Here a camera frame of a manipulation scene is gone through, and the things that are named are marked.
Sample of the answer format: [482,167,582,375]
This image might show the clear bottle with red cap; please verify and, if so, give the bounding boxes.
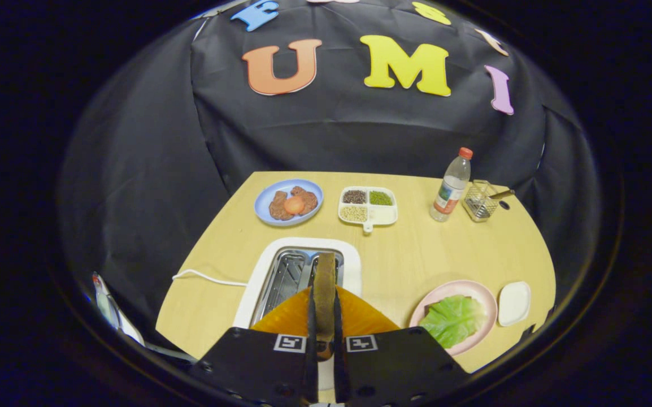
[429,147,473,223]

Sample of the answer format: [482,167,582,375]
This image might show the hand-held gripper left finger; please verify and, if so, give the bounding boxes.
[190,285,319,407]

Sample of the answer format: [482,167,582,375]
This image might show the white toaster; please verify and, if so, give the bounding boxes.
[232,237,363,391]

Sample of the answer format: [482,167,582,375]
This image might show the white divided tray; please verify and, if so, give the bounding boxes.
[338,186,398,235]

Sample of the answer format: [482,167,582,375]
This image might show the black backdrop cloth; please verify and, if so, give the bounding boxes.
[58,0,601,340]

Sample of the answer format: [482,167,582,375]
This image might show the plain brown toast slice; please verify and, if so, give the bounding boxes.
[312,252,338,362]

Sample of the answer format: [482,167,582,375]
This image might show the blue plate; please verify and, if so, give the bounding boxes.
[254,179,324,227]

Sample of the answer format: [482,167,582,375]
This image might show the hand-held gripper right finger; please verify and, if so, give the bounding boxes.
[333,285,471,407]

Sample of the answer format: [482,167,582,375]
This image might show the white toaster cable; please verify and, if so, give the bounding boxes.
[172,269,249,287]

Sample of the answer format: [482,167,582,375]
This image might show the pink plate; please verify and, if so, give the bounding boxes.
[408,279,498,357]

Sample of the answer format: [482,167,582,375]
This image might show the metal wire holder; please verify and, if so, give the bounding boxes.
[462,180,501,223]

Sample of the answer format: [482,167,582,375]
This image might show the brown meat patty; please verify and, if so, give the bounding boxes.
[291,186,318,214]
[270,191,294,221]

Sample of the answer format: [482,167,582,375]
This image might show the green lettuce leaf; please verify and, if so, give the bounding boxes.
[419,295,488,349]

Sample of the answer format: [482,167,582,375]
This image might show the small white plate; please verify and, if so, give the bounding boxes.
[498,281,532,327]

